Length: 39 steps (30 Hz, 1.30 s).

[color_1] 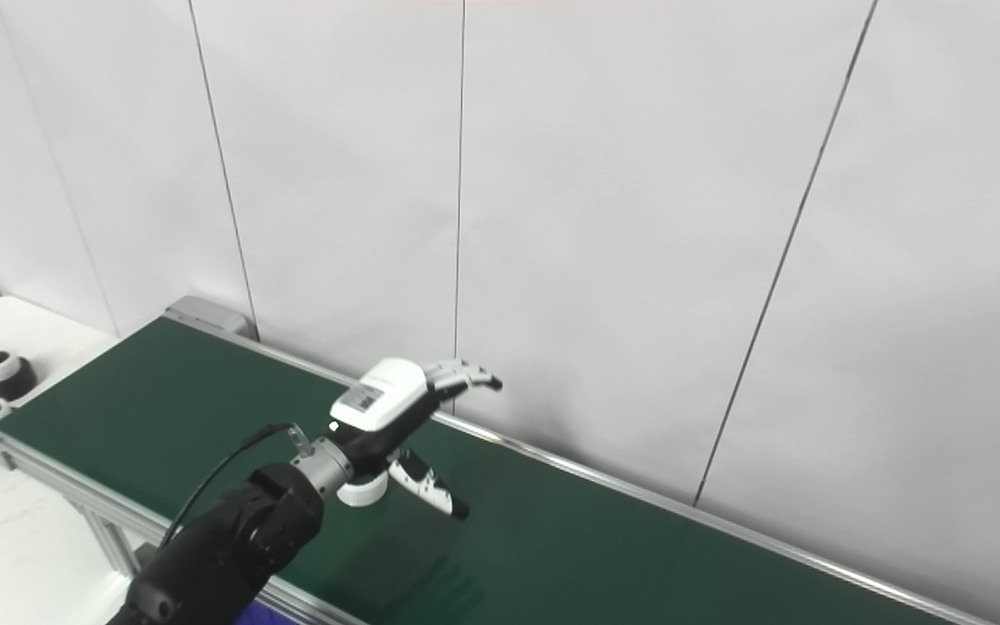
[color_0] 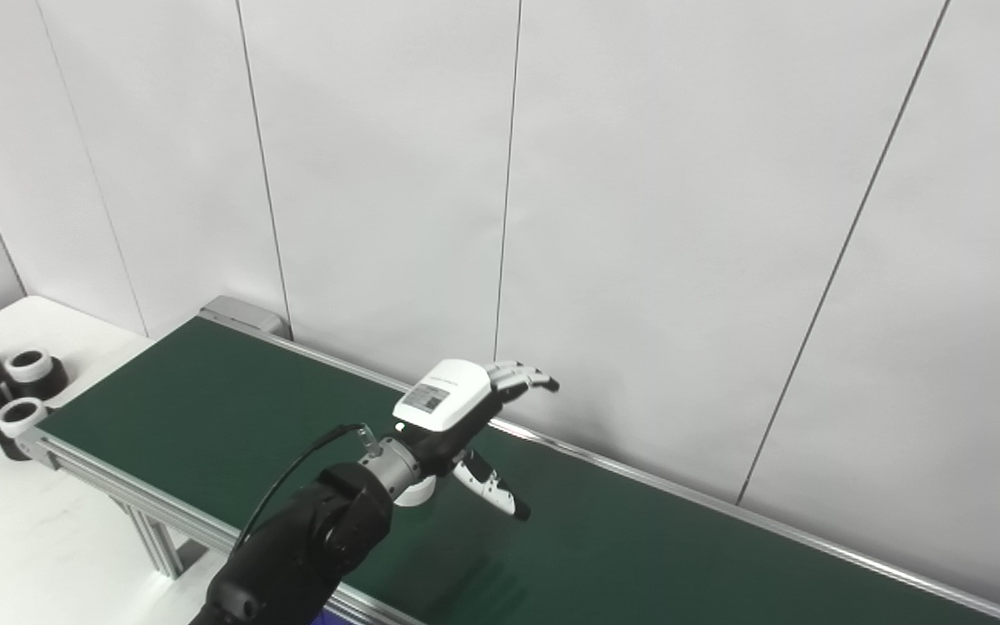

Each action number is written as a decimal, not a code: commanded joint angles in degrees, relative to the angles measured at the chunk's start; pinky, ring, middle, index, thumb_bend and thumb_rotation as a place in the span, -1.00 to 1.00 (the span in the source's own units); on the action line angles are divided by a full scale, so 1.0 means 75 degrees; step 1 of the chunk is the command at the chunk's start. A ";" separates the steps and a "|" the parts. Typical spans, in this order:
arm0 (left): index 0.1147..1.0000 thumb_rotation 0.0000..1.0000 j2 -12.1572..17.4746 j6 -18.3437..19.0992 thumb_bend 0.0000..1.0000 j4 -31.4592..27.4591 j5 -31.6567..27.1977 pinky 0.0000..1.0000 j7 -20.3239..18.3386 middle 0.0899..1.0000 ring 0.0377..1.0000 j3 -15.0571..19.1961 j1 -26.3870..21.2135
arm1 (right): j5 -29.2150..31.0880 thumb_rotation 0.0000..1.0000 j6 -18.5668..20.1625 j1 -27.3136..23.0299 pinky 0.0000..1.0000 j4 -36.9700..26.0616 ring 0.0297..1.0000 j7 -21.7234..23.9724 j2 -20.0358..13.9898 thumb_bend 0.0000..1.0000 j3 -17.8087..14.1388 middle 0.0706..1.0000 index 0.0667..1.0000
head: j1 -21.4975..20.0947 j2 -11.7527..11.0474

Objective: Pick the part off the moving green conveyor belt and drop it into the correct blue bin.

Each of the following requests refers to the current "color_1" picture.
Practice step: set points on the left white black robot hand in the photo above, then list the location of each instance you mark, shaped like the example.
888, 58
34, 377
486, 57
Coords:
383, 399

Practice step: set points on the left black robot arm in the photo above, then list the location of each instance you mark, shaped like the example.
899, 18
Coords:
231, 547

